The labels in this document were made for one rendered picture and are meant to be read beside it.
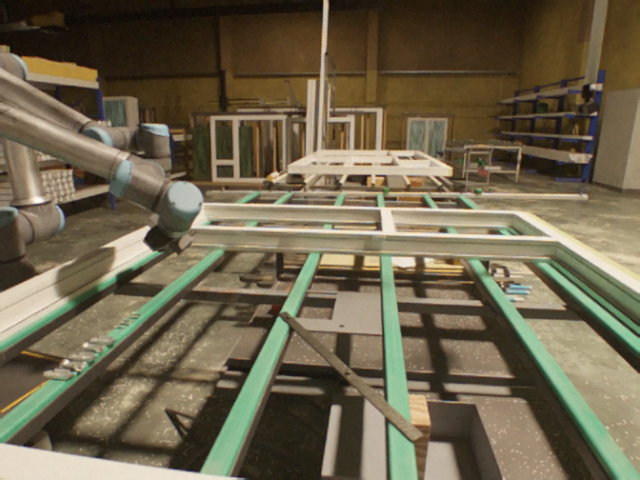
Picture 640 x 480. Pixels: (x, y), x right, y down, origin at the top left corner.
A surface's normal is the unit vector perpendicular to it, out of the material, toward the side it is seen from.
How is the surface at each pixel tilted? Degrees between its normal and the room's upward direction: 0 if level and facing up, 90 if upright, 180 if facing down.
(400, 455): 0
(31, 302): 90
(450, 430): 90
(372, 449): 0
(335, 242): 90
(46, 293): 90
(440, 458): 0
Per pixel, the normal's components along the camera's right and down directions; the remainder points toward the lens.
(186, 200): 0.56, -0.32
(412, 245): -0.13, 0.28
